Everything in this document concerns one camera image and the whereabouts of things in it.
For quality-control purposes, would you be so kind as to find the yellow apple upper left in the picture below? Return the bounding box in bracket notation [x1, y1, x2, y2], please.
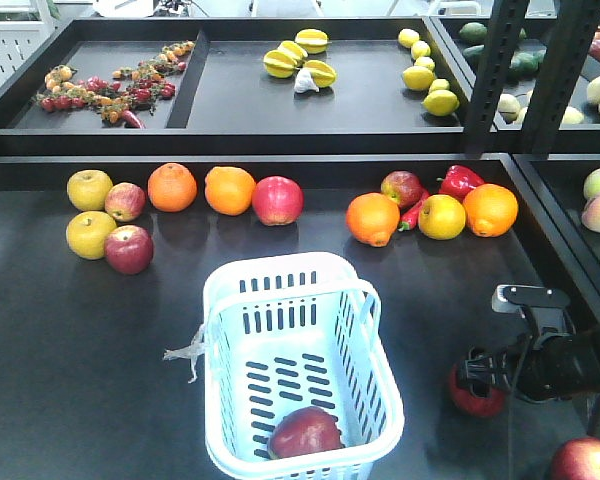
[66, 169, 113, 211]

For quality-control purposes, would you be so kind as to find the small red chili pepper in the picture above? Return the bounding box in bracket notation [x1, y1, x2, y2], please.
[398, 189, 430, 232]

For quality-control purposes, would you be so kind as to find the small red apple left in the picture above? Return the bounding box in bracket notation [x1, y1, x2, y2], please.
[104, 182, 146, 222]

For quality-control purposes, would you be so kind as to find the dark red apple in pile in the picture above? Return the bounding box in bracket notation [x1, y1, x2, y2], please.
[380, 170, 424, 209]

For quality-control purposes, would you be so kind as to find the red apple bottom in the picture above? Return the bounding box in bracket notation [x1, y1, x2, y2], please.
[550, 437, 600, 480]

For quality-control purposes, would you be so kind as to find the yellow apple in pile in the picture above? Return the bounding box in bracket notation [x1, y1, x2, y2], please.
[418, 194, 466, 240]

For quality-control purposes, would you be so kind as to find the red bell pepper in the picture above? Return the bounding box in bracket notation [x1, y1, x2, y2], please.
[438, 165, 485, 202]

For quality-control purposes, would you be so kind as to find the light blue plastic basket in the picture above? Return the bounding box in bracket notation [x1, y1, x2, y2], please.
[162, 251, 405, 480]

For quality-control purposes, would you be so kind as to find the cherry tomato vine pile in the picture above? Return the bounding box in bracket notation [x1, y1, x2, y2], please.
[31, 40, 196, 129]

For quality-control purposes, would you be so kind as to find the black wooden fruit stand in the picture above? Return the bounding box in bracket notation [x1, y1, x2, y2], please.
[0, 18, 600, 479]

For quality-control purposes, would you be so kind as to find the dark red apple corner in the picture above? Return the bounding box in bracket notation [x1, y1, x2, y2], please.
[267, 406, 344, 459]

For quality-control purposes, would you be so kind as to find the orange next to apple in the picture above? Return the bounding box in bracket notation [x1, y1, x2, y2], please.
[204, 166, 256, 216]

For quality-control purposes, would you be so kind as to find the red apple lower left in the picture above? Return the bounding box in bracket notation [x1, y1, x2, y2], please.
[104, 225, 154, 275]

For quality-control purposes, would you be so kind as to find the red apple beside oranges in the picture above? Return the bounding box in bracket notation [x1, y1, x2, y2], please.
[252, 176, 304, 226]

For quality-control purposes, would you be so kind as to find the orange of pile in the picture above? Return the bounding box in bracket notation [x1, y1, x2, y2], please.
[462, 183, 519, 237]
[345, 192, 400, 247]

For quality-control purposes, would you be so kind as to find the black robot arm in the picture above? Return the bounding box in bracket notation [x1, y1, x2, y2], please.
[447, 305, 600, 436]

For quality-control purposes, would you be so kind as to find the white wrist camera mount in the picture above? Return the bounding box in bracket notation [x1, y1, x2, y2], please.
[491, 284, 570, 313]

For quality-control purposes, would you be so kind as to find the white garlic bulb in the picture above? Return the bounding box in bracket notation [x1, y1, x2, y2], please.
[293, 68, 320, 94]

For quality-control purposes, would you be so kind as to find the orange far left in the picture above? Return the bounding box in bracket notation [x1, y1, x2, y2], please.
[147, 162, 197, 213]

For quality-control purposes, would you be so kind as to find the dark red apple front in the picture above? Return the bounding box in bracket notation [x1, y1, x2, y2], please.
[447, 364, 507, 419]

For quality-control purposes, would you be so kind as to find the dark red apple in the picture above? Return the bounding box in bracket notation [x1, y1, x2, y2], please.
[380, 170, 424, 209]
[447, 364, 507, 419]

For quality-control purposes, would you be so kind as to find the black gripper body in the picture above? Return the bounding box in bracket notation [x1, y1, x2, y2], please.
[454, 306, 575, 403]

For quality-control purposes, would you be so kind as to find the orange left of pile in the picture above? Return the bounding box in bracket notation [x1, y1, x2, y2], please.
[345, 192, 400, 247]

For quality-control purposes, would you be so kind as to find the yellow apple lower left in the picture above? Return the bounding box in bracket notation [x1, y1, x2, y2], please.
[65, 211, 117, 260]

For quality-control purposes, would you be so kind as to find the orange right of pile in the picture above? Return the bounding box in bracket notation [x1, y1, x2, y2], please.
[462, 183, 519, 237]

